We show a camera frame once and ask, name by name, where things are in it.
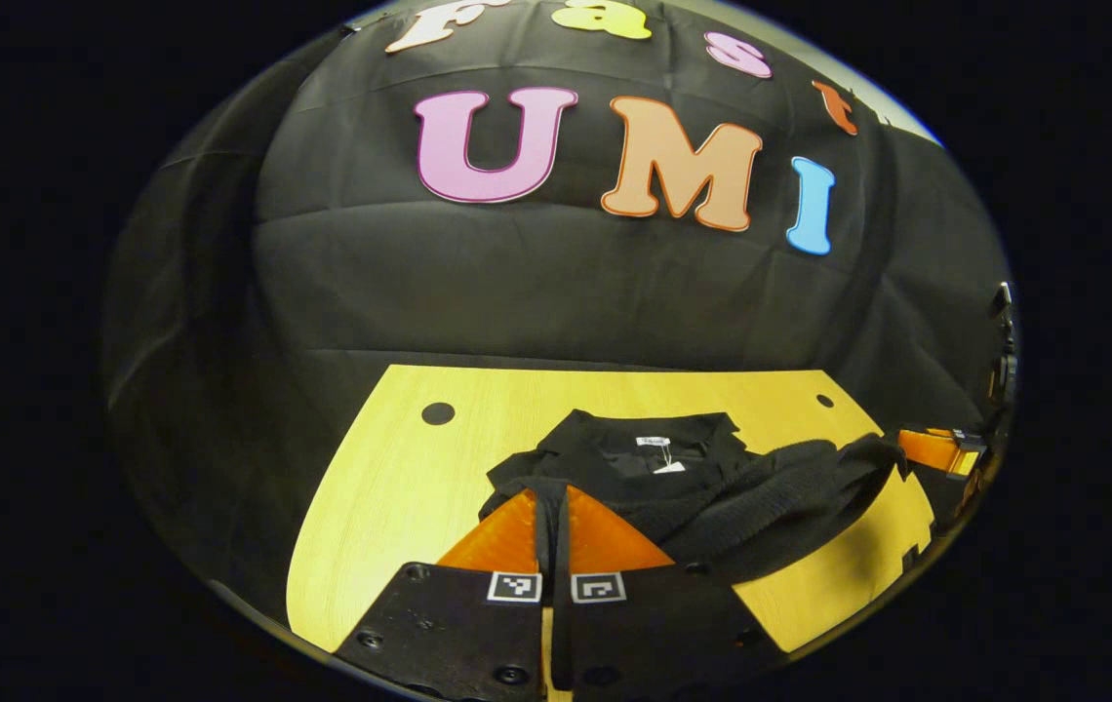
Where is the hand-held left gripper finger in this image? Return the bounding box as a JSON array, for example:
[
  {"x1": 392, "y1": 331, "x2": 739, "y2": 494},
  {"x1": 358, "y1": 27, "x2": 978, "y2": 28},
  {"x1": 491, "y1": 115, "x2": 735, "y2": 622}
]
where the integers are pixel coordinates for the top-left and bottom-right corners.
[
  {"x1": 554, "y1": 486, "x2": 781, "y2": 698},
  {"x1": 332, "y1": 486, "x2": 555, "y2": 702}
]

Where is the black button-up garment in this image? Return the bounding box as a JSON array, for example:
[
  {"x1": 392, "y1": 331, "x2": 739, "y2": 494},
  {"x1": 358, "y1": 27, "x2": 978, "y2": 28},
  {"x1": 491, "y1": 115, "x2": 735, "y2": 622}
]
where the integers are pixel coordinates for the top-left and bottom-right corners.
[{"x1": 478, "y1": 409, "x2": 910, "y2": 586}]

